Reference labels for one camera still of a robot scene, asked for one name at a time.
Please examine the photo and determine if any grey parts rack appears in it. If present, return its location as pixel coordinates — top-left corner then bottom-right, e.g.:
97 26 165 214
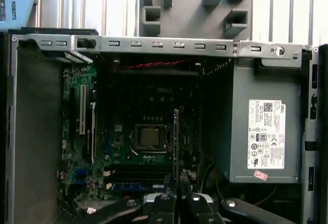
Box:
135 0 256 42

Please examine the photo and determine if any black expansion slot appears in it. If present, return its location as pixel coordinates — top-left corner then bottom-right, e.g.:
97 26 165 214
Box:
70 87 77 139

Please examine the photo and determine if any black open PC case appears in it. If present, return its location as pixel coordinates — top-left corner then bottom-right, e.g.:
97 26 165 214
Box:
0 28 328 224

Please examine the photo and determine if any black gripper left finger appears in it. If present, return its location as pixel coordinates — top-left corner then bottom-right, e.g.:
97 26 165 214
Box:
84 173 178 224

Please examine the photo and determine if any grey power supply unit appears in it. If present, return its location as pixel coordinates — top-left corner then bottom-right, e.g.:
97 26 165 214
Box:
202 59 303 184

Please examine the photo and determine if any metal CPU socket cover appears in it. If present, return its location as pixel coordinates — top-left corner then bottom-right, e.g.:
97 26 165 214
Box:
133 124 167 153

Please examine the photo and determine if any white power supply label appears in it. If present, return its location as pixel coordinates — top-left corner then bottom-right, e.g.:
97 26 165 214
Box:
247 99 287 170

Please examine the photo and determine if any green motherboard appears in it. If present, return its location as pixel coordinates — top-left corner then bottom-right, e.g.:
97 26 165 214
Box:
60 65 203 204

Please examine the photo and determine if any black RAM slot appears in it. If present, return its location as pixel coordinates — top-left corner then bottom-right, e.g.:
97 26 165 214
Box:
104 164 175 172
110 172 175 182

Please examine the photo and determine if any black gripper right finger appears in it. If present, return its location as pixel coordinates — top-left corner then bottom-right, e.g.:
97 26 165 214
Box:
178 169 291 224

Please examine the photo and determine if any small pink sticker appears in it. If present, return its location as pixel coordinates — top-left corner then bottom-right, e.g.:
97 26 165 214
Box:
253 170 269 181

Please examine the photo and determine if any pale blue teach pendant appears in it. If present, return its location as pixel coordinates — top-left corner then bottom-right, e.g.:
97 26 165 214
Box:
0 0 39 30

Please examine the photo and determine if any blue RAM stick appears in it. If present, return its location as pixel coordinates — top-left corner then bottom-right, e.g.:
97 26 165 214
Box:
111 182 166 192
173 108 179 184

